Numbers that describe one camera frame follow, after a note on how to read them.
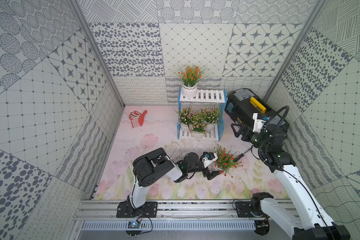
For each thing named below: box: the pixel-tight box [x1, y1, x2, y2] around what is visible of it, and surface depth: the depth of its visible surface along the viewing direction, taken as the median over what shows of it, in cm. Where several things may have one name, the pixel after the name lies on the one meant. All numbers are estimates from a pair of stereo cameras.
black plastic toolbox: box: [225, 88, 290, 132], surface depth 102 cm
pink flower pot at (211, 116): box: [200, 106, 223, 131], surface depth 95 cm
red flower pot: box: [214, 144, 244, 178], surface depth 79 cm
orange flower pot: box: [178, 60, 209, 101], surface depth 83 cm
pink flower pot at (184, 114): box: [173, 105, 193, 133], surface depth 95 cm
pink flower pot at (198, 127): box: [189, 115, 208, 139], surface depth 92 cm
